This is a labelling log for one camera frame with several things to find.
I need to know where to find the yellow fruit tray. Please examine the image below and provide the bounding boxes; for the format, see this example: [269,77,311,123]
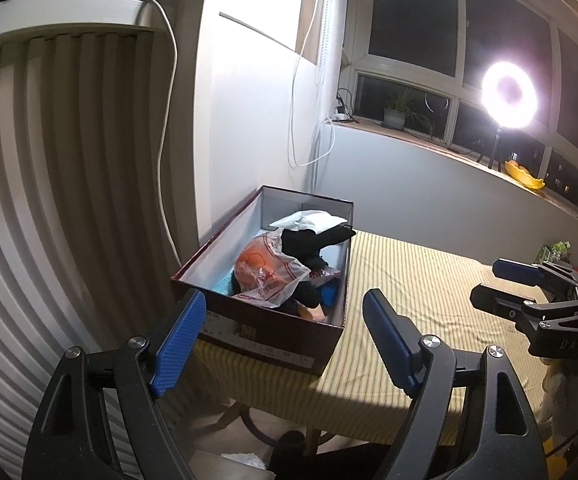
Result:
[504,160,546,191]

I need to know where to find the ribbed radiator cover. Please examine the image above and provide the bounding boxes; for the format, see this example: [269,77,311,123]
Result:
[0,30,205,480]

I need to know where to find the wooden table leg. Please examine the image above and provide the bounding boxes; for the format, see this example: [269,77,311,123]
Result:
[216,400,335,456]

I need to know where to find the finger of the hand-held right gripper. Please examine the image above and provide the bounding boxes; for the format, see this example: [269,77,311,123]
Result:
[470,284,578,331]
[493,257,578,289]

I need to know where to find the white shelf board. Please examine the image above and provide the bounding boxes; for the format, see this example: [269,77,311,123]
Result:
[0,0,170,56]

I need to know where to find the person's right hand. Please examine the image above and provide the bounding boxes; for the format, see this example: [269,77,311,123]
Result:
[541,356,578,428]

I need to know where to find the black fleece mitten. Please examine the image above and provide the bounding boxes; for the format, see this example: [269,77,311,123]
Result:
[289,260,331,310]

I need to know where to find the yellow striped tablecloth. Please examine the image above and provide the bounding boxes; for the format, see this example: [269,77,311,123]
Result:
[191,230,578,448]

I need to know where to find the potted plant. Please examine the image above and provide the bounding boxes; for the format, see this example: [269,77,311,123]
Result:
[381,87,442,139]

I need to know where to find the ring light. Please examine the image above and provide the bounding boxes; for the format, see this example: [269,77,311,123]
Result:
[481,60,538,130]

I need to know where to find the dark red cardboard box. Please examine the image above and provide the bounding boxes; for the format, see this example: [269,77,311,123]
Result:
[170,185,356,378]

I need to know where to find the white hanging cable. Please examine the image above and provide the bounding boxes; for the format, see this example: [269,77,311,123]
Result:
[290,0,338,169]

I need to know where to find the black tripod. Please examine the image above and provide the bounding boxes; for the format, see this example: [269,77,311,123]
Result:
[475,127,504,170]

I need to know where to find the white plastic packet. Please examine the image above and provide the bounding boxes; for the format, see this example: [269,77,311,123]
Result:
[269,210,348,235]

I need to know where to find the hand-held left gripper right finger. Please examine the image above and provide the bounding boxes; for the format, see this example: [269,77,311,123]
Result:
[361,289,544,480]

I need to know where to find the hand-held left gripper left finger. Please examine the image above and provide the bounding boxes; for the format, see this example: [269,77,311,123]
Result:
[19,289,208,480]

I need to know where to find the orange item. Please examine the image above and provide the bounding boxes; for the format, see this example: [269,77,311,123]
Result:
[231,227,313,310]

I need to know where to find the white window frame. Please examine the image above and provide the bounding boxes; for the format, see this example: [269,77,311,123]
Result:
[339,0,578,211]

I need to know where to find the black knit beanie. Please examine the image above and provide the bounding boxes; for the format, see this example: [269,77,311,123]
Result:
[281,226,358,268]

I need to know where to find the green packet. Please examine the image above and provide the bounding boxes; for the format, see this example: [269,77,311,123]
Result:
[536,241,572,264]

